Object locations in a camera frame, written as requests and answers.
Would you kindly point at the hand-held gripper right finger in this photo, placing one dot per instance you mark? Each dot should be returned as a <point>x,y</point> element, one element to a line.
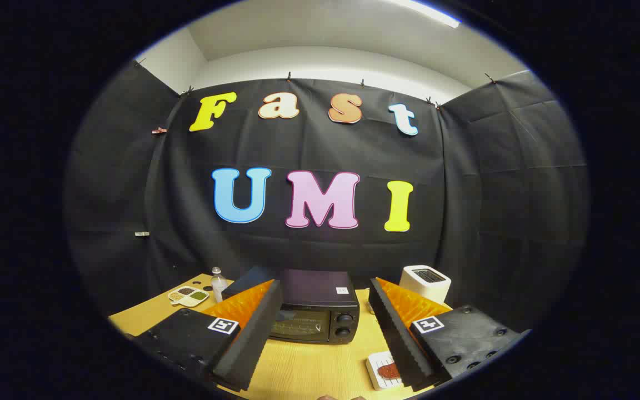
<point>395,333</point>

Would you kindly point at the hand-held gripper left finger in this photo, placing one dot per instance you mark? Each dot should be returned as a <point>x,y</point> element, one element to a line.
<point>253,339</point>

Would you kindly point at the red meat piece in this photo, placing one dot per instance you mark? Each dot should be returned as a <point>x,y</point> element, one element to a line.
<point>389,371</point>

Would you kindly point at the black toaster oven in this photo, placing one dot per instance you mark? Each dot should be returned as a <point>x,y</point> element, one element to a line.
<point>320,289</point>

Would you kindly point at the white toaster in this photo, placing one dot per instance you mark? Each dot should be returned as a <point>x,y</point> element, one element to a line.
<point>425,289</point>

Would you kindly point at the white ridged tray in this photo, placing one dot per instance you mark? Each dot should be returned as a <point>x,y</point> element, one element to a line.
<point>374,361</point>

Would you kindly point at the clear plastic bottle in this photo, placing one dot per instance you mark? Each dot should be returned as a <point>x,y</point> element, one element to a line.
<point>219,286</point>

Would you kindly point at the white divided dish with grains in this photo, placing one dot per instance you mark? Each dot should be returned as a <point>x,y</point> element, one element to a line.
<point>188,298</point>

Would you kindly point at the black backdrop cloth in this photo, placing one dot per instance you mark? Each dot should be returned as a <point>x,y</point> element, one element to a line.
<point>325,144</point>

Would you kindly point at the red clip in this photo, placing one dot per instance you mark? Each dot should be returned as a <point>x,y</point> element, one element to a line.
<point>159,131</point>

